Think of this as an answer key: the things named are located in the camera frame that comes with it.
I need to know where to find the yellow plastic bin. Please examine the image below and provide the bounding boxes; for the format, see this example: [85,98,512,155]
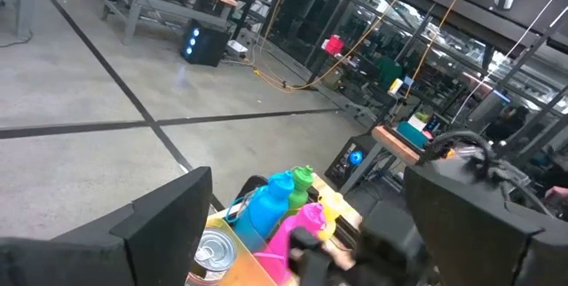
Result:
[206,217,279,286]

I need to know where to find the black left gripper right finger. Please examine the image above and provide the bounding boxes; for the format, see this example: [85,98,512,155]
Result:
[403,161,568,286]

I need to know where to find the black computer tower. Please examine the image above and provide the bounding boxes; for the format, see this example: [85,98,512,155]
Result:
[180,19,232,68]
[324,133,378,189]

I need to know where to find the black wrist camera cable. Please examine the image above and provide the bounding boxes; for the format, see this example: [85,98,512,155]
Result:
[419,130,494,176]

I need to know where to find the green squeeze bottle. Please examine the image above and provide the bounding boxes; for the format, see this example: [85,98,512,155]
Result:
[286,164,315,216]

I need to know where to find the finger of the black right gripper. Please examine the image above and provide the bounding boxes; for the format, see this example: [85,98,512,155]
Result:
[290,227,332,286]

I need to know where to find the orange hanging cable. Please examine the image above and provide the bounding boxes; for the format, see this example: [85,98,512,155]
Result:
[252,0,425,94]
[404,0,478,99]

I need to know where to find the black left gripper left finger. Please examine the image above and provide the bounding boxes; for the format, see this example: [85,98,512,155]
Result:
[0,165,214,286]

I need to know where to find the white hanging cable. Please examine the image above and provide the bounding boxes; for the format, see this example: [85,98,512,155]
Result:
[451,0,568,123]

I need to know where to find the red box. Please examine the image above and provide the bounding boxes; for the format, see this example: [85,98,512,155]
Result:
[326,35,346,56]

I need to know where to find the green-labelled tin can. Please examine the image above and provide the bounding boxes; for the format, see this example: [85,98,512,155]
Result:
[185,226,239,286]

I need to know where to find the teal box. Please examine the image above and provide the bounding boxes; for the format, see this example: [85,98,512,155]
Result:
[396,120,430,149]

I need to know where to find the person's hand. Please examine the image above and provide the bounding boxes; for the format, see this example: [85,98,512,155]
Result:
[544,186,568,201]

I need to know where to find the person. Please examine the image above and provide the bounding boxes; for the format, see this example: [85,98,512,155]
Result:
[485,106,529,140]

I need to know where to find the yellow squeeze bottle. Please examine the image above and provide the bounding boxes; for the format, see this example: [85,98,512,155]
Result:
[317,191,345,242]

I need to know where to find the blue squeeze bottle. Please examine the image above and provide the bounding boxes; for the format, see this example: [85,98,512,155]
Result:
[225,171,296,251]

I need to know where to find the pink squeeze bottle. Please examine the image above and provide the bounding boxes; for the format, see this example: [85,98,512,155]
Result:
[255,203,327,285]

